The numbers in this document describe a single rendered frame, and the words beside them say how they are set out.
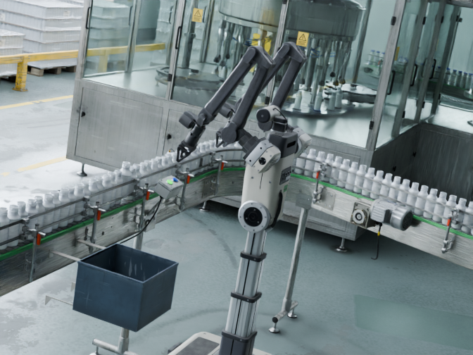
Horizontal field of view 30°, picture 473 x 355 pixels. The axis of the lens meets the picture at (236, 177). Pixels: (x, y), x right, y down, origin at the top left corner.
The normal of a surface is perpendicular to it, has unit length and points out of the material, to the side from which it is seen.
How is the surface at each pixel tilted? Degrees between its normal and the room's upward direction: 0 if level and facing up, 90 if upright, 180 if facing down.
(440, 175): 90
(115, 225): 90
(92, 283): 90
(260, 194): 101
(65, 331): 0
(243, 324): 90
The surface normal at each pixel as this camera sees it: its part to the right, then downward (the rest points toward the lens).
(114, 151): -0.40, 0.18
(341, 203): -0.65, 0.09
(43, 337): 0.16, -0.95
